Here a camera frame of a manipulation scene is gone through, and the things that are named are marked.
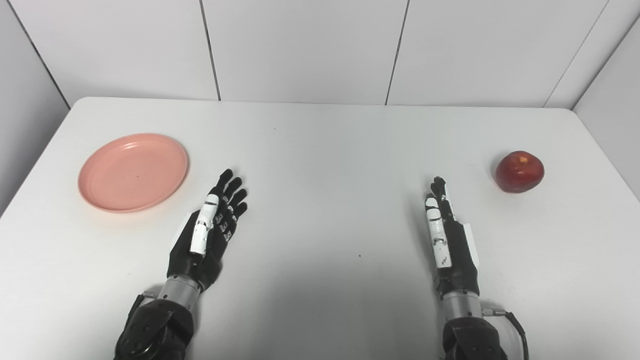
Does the red apple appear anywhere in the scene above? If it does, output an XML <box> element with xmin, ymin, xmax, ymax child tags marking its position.
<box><xmin>495</xmin><ymin>150</ymin><xmax>545</xmax><ymax>194</ymax></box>

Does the pink round plate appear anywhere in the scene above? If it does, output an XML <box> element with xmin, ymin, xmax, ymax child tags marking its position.
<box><xmin>77</xmin><ymin>132</ymin><xmax>190</xmax><ymax>214</ymax></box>

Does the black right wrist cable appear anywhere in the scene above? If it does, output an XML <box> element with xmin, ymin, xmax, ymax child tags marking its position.
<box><xmin>481</xmin><ymin>307</ymin><xmax>530</xmax><ymax>360</ymax></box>

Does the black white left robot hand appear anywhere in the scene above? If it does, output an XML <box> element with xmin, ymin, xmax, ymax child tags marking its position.
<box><xmin>166</xmin><ymin>168</ymin><xmax>249</xmax><ymax>292</ymax></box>

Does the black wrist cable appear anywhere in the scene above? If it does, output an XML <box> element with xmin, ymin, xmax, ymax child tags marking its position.
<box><xmin>127</xmin><ymin>291</ymin><xmax>161</xmax><ymax>326</ymax></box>
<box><xmin>481</xmin><ymin>307</ymin><xmax>530</xmax><ymax>360</ymax></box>

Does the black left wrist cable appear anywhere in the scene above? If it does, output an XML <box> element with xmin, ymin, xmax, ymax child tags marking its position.
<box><xmin>127</xmin><ymin>291</ymin><xmax>161</xmax><ymax>326</ymax></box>

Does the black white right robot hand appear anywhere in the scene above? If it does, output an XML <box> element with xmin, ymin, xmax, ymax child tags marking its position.
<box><xmin>424</xmin><ymin>176</ymin><xmax>482</xmax><ymax>300</ymax></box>

